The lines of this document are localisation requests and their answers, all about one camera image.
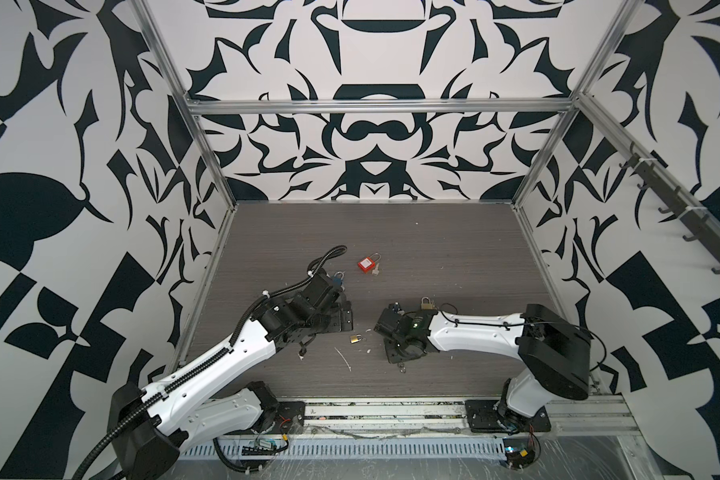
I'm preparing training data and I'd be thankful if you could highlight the large brass padlock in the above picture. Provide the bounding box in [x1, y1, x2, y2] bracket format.
[420, 297, 436, 310]

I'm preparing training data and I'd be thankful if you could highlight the red padlock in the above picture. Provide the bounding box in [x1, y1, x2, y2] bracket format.
[357, 252, 381, 273]

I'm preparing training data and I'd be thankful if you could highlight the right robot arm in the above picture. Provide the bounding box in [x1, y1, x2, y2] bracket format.
[374, 298, 596, 432]

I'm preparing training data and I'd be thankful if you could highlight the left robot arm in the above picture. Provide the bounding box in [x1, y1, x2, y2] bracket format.
[72, 245, 353, 479]

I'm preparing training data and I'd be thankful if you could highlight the left circuit board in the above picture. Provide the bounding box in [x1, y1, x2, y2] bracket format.
[240, 436, 290, 456]

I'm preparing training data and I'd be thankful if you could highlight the circuit board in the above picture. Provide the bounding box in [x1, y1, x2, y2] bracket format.
[501, 439, 539, 470]
[240, 436, 290, 456]

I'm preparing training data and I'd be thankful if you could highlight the right circuit board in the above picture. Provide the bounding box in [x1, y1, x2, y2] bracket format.
[501, 439, 539, 470]

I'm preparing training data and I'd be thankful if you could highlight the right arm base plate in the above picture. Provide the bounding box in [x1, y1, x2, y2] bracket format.
[465, 400, 552, 434]

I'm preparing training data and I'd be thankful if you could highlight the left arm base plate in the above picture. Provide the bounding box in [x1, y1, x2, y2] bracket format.
[263, 401, 306, 434]

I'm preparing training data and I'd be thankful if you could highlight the white cable duct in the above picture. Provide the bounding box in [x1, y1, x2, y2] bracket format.
[179, 437, 506, 461]

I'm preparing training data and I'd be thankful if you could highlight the black corrugated cable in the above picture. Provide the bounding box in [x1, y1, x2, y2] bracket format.
[212, 437, 265, 474]

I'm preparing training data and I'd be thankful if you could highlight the aluminium front rail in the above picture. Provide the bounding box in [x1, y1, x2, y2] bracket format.
[128, 394, 640, 440]

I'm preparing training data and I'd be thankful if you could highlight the wall hook rack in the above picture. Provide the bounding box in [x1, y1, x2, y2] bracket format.
[620, 141, 720, 275]

